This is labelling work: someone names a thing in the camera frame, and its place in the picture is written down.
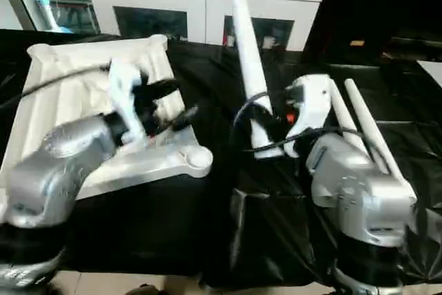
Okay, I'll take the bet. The white plastic table leg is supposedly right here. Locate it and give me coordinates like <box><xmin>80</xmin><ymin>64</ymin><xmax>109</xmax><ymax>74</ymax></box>
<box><xmin>329</xmin><ymin>79</ymin><xmax>367</xmax><ymax>154</ymax></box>
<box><xmin>222</xmin><ymin>0</ymin><xmax>277</xmax><ymax>159</ymax></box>
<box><xmin>344</xmin><ymin>79</ymin><xmax>408</xmax><ymax>182</ymax></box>

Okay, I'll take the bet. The white plastic table top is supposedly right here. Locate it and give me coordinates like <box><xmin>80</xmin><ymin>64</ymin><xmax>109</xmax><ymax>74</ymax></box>
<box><xmin>0</xmin><ymin>35</ymin><xmax>213</xmax><ymax>202</ymax></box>

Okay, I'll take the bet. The black work mat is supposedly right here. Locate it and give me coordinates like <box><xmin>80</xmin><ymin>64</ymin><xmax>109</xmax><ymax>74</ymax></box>
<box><xmin>0</xmin><ymin>29</ymin><xmax>442</xmax><ymax>289</ymax></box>

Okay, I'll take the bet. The white flat board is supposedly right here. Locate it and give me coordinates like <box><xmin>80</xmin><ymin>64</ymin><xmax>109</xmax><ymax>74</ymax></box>
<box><xmin>416</xmin><ymin>60</ymin><xmax>442</xmax><ymax>88</ymax></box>

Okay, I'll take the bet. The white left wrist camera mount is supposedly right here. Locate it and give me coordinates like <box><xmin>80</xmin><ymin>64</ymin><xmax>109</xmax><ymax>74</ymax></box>
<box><xmin>107</xmin><ymin>60</ymin><xmax>149</xmax><ymax>144</ymax></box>

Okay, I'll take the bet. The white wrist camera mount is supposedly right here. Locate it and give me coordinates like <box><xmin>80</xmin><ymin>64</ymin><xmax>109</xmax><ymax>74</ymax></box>
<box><xmin>283</xmin><ymin>74</ymin><xmax>332</xmax><ymax>158</ymax></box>
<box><xmin>107</xmin><ymin>60</ymin><xmax>149</xmax><ymax>144</ymax></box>

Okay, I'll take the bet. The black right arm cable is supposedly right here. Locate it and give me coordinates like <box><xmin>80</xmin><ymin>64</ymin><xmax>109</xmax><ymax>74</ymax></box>
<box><xmin>231</xmin><ymin>91</ymin><xmax>367</xmax><ymax>154</ymax></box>

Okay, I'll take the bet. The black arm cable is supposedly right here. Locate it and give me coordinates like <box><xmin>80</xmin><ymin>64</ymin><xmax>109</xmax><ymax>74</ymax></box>
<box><xmin>0</xmin><ymin>64</ymin><xmax>111</xmax><ymax>109</ymax></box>
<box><xmin>231</xmin><ymin>91</ymin><xmax>367</xmax><ymax>154</ymax></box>

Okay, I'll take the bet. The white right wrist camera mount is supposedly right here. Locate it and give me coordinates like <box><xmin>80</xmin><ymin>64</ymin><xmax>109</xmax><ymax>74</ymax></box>
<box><xmin>283</xmin><ymin>74</ymin><xmax>332</xmax><ymax>158</ymax></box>

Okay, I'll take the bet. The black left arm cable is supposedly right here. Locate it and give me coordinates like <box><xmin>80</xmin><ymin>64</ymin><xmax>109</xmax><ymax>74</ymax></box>
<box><xmin>0</xmin><ymin>64</ymin><xmax>111</xmax><ymax>109</ymax></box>

